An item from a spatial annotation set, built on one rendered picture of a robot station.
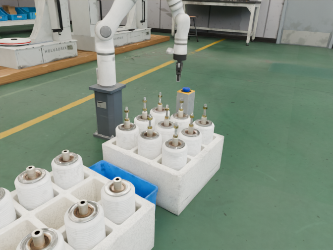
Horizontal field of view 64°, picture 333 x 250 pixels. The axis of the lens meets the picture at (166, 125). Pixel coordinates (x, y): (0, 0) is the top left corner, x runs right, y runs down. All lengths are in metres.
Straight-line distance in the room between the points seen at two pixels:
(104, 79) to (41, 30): 1.94
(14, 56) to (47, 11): 0.72
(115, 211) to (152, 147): 0.34
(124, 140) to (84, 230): 0.49
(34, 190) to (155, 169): 0.41
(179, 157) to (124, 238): 0.35
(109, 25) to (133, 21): 3.36
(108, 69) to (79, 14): 2.42
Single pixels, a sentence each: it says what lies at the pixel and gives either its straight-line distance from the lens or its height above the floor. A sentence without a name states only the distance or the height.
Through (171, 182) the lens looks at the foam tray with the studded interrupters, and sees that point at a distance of 0.98.
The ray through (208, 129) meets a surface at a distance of 1.15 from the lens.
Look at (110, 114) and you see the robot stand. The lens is 1.48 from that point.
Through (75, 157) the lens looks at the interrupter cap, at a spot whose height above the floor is 0.25.
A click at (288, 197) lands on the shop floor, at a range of 1.27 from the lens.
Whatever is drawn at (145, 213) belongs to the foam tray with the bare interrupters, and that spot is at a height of 0.18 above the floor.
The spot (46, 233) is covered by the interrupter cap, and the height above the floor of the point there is 0.25.
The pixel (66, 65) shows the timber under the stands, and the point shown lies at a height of 0.03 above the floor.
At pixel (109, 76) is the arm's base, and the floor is 0.36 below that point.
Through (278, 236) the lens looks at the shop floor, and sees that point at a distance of 1.09.
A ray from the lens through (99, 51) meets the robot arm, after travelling 1.42.
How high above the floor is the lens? 0.74
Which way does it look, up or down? 25 degrees down
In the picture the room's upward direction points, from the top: 2 degrees clockwise
